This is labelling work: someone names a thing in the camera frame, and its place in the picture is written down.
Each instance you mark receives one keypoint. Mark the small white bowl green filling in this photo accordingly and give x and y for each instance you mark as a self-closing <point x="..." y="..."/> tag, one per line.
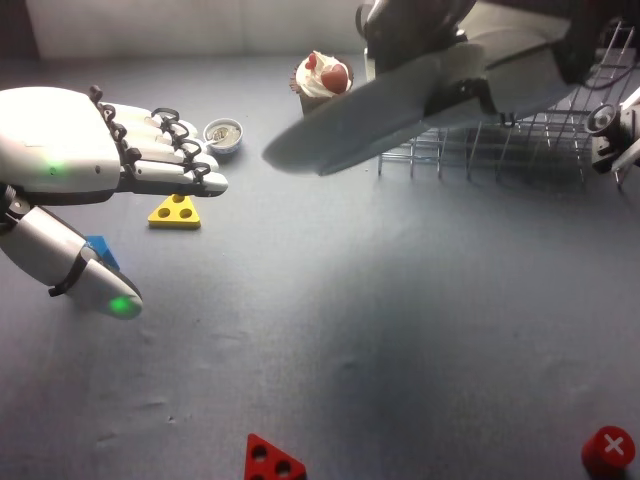
<point x="230" y="147"/>

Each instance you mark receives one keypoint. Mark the blue hexagonal block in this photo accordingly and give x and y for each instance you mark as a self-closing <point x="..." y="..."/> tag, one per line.
<point x="102" y="248"/>

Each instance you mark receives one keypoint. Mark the white plate with leaf print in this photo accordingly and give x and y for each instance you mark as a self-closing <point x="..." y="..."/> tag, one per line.
<point x="350" y="130"/>

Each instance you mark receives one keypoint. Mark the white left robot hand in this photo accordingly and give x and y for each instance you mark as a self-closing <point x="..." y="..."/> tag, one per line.
<point x="55" y="145"/>

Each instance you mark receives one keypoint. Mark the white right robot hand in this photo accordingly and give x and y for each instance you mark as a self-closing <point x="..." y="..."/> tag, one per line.
<point x="410" y="25"/>

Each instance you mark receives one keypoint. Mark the yellow triangle block with holes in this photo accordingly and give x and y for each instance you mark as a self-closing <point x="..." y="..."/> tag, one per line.
<point x="175" y="224"/>

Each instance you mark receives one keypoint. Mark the red cylinder block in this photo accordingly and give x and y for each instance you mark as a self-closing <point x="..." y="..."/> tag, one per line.
<point x="595" y="457"/>

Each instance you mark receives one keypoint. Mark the toy strawberry cream cupcake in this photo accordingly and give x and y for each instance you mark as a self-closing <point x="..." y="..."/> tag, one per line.
<point x="320" y="75"/>

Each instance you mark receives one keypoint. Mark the white backdrop cloth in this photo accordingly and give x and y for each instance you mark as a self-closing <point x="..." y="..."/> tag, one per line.
<point x="175" y="25"/>

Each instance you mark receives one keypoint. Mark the red triangle block with holes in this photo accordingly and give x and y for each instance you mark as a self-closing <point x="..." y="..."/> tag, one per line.
<point x="257" y="472"/>

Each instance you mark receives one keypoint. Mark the grey table cloth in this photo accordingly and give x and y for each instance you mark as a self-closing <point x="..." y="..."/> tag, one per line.
<point x="400" y="300"/>

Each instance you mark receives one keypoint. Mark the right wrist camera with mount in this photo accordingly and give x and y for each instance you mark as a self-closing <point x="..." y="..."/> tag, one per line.
<point x="602" y="122"/>

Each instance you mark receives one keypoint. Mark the small white spoon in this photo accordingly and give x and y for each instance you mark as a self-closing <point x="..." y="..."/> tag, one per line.
<point x="215" y="142"/>

